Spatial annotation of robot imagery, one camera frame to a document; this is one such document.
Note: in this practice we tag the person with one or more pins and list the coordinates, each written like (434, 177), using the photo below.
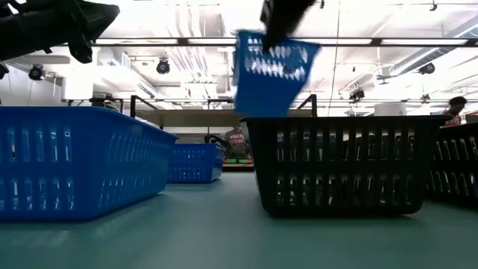
(237, 142)
(453, 117)

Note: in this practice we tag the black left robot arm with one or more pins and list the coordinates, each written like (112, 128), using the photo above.
(18, 37)

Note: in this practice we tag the green table mat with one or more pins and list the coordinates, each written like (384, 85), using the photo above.
(224, 231)

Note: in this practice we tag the black ceiling spotlight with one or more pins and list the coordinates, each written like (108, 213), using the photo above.
(163, 66)
(356, 93)
(426, 68)
(36, 72)

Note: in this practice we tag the overhead LED light bar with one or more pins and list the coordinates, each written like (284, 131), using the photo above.
(373, 42)

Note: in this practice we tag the black slotted plastic basket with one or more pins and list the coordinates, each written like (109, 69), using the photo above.
(455, 166)
(336, 169)

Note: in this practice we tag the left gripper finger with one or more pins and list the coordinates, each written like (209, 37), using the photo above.
(99, 16)

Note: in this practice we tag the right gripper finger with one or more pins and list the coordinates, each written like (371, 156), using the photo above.
(278, 30)

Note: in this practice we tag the blue slotted plastic basket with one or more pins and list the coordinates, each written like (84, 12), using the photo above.
(214, 164)
(112, 119)
(269, 93)

